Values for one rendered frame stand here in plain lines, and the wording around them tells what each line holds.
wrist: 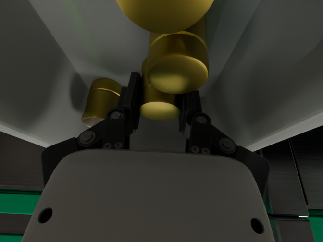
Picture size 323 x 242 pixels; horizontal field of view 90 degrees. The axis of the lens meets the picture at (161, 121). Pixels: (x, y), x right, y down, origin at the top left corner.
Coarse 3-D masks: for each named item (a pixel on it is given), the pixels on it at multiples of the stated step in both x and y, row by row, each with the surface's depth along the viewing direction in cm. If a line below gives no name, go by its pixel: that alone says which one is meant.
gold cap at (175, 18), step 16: (128, 0) 5; (144, 0) 5; (160, 0) 5; (176, 0) 5; (192, 0) 5; (208, 0) 5; (128, 16) 6; (144, 16) 6; (160, 16) 6; (176, 16) 6; (192, 16) 6; (160, 32) 6; (176, 32) 6
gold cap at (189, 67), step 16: (192, 32) 8; (160, 48) 8; (176, 48) 7; (192, 48) 8; (160, 64) 8; (176, 64) 8; (192, 64) 8; (208, 64) 8; (160, 80) 9; (176, 80) 9; (192, 80) 9
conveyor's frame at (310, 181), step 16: (320, 128) 15; (0, 144) 23; (16, 144) 23; (32, 144) 23; (304, 144) 15; (320, 144) 15; (0, 160) 22; (16, 160) 23; (32, 160) 23; (304, 160) 14; (320, 160) 14; (0, 176) 22; (16, 176) 22; (32, 176) 22; (304, 176) 14; (320, 176) 14; (304, 192) 13; (320, 192) 13; (320, 208) 13
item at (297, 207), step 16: (288, 144) 15; (272, 160) 14; (288, 160) 14; (272, 176) 14; (288, 176) 14; (272, 192) 13; (288, 192) 13; (272, 208) 13; (288, 208) 13; (304, 208) 13
